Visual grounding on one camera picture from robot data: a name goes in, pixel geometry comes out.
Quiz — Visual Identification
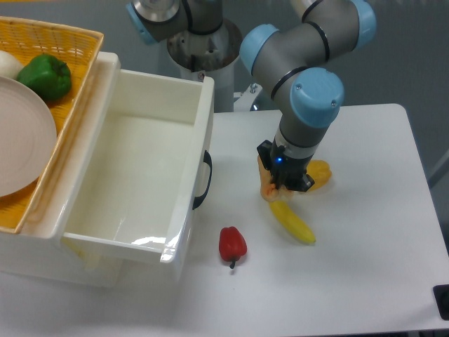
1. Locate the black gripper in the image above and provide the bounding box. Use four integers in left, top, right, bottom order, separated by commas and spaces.
257, 140, 314, 192

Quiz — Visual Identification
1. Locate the triangle bread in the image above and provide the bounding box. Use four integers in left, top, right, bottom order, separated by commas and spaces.
257, 157, 295, 202

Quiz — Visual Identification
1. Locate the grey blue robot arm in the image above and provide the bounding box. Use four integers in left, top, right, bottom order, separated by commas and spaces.
126, 1, 377, 192

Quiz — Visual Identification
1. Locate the upper white drawer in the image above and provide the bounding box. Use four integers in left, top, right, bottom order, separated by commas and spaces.
63, 70, 215, 265

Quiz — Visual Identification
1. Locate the yellow bell pepper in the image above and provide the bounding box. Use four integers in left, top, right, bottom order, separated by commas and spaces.
307, 160, 332, 192

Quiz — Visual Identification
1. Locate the yellow banana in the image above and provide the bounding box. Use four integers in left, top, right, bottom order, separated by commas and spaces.
269, 201, 316, 244

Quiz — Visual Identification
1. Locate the red bell pepper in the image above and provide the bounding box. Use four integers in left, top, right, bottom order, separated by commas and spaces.
218, 226, 248, 269

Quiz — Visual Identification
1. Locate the black object at table edge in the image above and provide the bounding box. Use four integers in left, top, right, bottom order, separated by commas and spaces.
433, 284, 449, 321

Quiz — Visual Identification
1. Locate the green bell pepper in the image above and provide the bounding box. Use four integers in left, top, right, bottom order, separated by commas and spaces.
17, 54, 72, 101

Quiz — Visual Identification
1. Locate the pink plate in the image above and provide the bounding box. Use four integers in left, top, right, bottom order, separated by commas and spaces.
1, 77, 57, 197

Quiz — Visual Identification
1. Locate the yellow woven basket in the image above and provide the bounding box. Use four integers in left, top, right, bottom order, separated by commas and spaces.
1, 16, 104, 234

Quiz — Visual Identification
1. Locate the white onion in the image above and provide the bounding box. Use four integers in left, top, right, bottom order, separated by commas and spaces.
0, 51, 24, 80

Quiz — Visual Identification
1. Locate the black drawer handle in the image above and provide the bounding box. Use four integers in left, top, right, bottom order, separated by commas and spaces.
192, 150, 213, 210

